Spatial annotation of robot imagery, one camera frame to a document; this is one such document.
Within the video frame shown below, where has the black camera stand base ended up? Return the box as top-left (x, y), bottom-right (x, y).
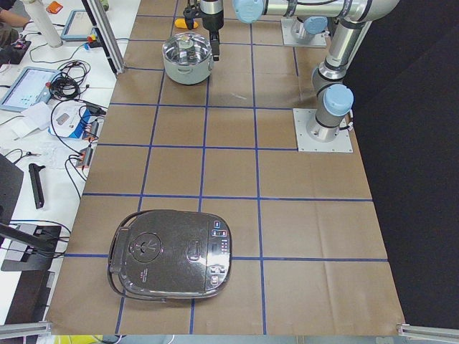
top-left (1, 223), bottom-right (61, 272)

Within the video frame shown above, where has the teach pendant tablet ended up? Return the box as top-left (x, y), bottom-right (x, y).
top-left (60, 10), bottom-right (95, 42)
top-left (1, 67), bottom-right (60, 113)

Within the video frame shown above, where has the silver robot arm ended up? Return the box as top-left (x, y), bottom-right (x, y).
top-left (232, 1), bottom-right (398, 143)
top-left (183, 1), bottom-right (328, 45)

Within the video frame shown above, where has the coiled black cable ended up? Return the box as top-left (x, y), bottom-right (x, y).
top-left (49, 60), bottom-right (90, 100)

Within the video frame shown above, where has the far teach pendant tablet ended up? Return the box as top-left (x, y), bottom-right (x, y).
top-left (60, 10), bottom-right (95, 42)

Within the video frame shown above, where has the near teach pendant tablet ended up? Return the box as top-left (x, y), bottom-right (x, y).
top-left (1, 67), bottom-right (60, 113)

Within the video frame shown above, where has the aluminium frame post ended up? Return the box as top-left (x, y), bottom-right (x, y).
top-left (82, 0), bottom-right (126, 75)

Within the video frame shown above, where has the white post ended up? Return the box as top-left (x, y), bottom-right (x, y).
top-left (23, 0), bottom-right (62, 48)

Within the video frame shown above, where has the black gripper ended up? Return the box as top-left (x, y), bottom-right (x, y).
top-left (183, 0), bottom-right (198, 25)
top-left (199, 0), bottom-right (224, 61)

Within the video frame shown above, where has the black bar tool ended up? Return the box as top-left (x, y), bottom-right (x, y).
top-left (28, 163), bottom-right (45, 209)

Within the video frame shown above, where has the pale green electric pot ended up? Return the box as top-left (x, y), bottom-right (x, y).
top-left (162, 32), bottom-right (214, 85)

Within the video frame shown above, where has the glass pot lid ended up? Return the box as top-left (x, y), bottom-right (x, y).
top-left (162, 32), bottom-right (212, 66)

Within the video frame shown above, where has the grey adapter with cables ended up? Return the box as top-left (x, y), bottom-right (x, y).
top-left (75, 145), bottom-right (94, 169)

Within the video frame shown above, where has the dark rice cooker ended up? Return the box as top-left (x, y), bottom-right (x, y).
top-left (107, 209), bottom-right (232, 302)

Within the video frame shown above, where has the blue white box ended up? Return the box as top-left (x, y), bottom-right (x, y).
top-left (48, 100), bottom-right (91, 138)

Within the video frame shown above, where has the orange corn cob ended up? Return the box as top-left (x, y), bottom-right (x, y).
top-left (174, 18), bottom-right (199, 30)

